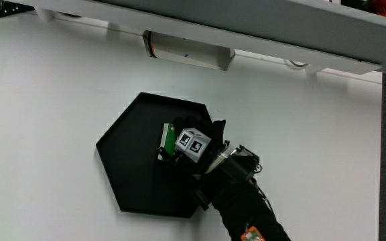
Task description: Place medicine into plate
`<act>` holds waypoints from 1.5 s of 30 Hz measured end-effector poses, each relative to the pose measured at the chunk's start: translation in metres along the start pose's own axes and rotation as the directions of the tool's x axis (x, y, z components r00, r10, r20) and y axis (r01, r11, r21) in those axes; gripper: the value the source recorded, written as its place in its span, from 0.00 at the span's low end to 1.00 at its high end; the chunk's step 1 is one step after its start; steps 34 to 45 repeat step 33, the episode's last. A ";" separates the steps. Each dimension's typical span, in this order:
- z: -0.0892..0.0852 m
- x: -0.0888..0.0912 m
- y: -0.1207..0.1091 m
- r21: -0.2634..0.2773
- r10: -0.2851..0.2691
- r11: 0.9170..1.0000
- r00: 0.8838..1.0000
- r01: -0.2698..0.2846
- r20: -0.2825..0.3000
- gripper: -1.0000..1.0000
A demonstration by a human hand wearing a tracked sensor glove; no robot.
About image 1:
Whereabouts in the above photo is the person's right hand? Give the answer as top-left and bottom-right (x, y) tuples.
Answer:
(157, 115), (231, 181)

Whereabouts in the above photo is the green white medicine box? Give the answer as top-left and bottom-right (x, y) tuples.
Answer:
(157, 123), (179, 162)

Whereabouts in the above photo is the black hexagonal plate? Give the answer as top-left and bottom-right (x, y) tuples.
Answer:
(95, 91), (214, 219)

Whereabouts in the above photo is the black silver wrist tracker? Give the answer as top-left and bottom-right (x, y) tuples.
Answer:
(206, 144), (263, 184)

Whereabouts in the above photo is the white open cardboard box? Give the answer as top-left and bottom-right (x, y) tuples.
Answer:
(142, 29), (237, 72)

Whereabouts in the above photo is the orange circuit board tag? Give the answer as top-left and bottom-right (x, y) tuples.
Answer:
(240, 226), (266, 241)

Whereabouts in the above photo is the white overhead shelf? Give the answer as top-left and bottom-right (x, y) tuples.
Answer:
(11, 0), (386, 78)

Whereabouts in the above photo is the orange round object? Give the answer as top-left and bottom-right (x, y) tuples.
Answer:
(369, 0), (386, 19)

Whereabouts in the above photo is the grey cable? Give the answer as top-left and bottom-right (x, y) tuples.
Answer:
(283, 59), (310, 69)

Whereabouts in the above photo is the white cylindrical shelf post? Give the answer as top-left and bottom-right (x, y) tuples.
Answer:
(34, 7), (56, 23)

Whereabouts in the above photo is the black perforated bracket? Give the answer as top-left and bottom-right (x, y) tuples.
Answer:
(0, 0), (36, 19)

